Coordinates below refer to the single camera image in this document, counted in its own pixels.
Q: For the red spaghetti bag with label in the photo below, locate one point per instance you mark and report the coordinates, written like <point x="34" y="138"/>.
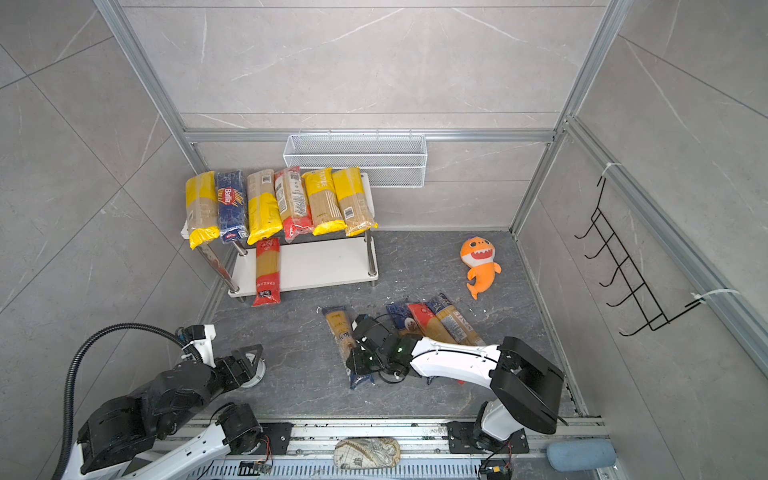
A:
<point x="292" y="203"/>

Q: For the white two-tier shelf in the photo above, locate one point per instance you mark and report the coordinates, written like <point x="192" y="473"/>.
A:
<point x="314" y="264"/>

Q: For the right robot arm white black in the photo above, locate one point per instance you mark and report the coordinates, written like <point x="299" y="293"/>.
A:
<point x="527" y="387"/>

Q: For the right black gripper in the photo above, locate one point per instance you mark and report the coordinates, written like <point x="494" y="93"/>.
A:
<point x="356" y="364"/>

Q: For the tan yellow pasta bag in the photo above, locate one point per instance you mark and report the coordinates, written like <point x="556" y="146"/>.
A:
<point x="263" y="211"/>

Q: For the patterned cloth pouch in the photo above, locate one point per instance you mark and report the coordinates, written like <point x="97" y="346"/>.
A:
<point x="367" y="453"/>

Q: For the small white alarm clock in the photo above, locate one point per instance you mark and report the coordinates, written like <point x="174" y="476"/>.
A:
<point x="258" y="377"/>

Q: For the yellow spaghetti bag with barcode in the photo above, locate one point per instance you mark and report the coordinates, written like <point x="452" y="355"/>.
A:
<point x="352" y="201"/>

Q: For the orange shark plush toy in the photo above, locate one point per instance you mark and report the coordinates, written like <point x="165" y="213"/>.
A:
<point x="479" y="255"/>

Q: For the blue Barilla spaghetti box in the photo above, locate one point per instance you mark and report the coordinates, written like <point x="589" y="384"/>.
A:
<point x="231" y="198"/>

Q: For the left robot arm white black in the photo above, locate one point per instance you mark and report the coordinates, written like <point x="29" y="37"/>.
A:
<point x="126" y="426"/>

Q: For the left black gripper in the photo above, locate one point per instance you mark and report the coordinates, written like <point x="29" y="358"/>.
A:
<point x="246" y="370"/>

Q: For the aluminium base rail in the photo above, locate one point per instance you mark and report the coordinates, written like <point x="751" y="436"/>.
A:
<point x="304" y="449"/>

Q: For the blue grey foam roll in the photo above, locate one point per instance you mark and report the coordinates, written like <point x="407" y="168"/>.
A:
<point x="581" y="455"/>

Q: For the long yellow spaghetti bag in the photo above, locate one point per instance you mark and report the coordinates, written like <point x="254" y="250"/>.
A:
<point x="201" y="209"/>

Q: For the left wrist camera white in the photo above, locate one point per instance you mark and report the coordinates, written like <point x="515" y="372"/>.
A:
<point x="199" y="337"/>

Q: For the dark blue pasta bag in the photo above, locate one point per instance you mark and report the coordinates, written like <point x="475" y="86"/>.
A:
<point x="339" y="330"/>

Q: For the white wire mesh basket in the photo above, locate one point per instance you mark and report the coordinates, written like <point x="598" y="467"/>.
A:
<point x="391" y="160"/>

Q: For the black wire hook rack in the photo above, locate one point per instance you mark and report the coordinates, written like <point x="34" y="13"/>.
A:
<point x="627" y="273"/>

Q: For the red yellow spaghetti bag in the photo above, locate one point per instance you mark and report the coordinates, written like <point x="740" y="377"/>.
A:
<point x="267" y="272"/>

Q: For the yellow wholewheat spaghetti bag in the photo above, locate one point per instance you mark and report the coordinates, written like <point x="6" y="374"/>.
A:
<point x="325" y="212"/>

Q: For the clear blue spaghetti bag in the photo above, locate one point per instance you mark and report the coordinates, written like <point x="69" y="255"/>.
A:
<point x="453" y="321"/>

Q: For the blue yellow Ankara pasta bag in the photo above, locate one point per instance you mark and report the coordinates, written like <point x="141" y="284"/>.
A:
<point x="403" y="319"/>

